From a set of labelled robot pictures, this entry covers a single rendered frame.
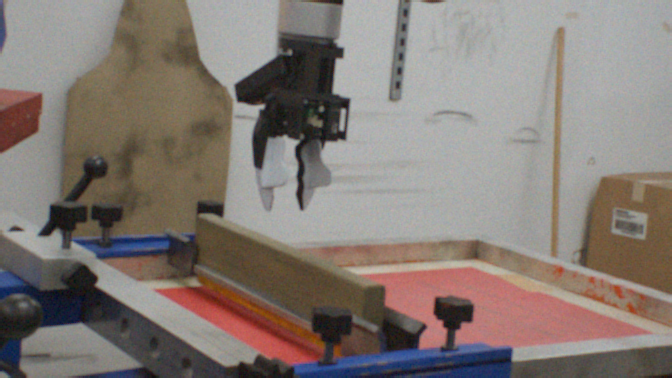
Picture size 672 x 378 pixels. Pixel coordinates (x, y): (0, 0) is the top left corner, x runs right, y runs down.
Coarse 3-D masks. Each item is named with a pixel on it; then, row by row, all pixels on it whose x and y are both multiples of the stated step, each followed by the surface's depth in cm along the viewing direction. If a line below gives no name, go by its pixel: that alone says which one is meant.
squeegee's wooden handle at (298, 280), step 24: (216, 216) 157; (216, 240) 152; (240, 240) 147; (264, 240) 144; (216, 264) 153; (240, 264) 147; (264, 264) 142; (288, 264) 138; (312, 264) 134; (264, 288) 142; (288, 288) 138; (312, 288) 133; (336, 288) 129; (360, 288) 125; (384, 288) 126; (360, 312) 125
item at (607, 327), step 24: (552, 312) 164; (576, 312) 166; (240, 336) 138; (264, 336) 139; (288, 336) 139; (576, 336) 153; (600, 336) 154; (624, 336) 156; (288, 360) 130; (312, 360) 131
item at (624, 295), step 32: (128, 256) 159; (160, 256) 161; (320, 256) 177; (352, 256) 181; (384, 256) 184; (416, 256) 188; (448, 256) 192; (480, 256) 195; (512, 256) 189; (544, 256) 186; (576, 288) 177; (608, 288) 172; (640, 288) 170; (544, 352) 131; (576, 352) 133; (608, 352) 135; (640, 352) 138
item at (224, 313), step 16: (400, 272) 180; (416, 272) 181; (432, 272) 182; (448, 272) 183; (464, 272) 185; (480, 272) 186; (176, 288) 158; (192, 288) 158; (208, 288) 159; (496, 288) 176; (512, 288) 177; (192, 304) 150; (208, 304) 151; (224, 304) 151; (208, 320) 143; (224, 320) 144; (240, 320) 145; (256, 320) 145
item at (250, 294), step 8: (200, 272) 154; (208, 272) 152; (216, 272) 152; (216, 280) 150; (224, 280) 148; (232, 280) 148; (232, 288) 146; (240, 288) 145; (248, 288) 145; (248, 296) 143; (256, 296) 142; (264, 296) 142; (256, 304) 141; (264, 304) 140; (272, 304) 138; (280, 304) 139; (272, 312) 138; (280, 312) 137; (288, 312) 135; (296, 312) 136; (288, 320) 135; (296, 320) 134; (304, 320) 133; (304, 328) 133; (336, 344) 127
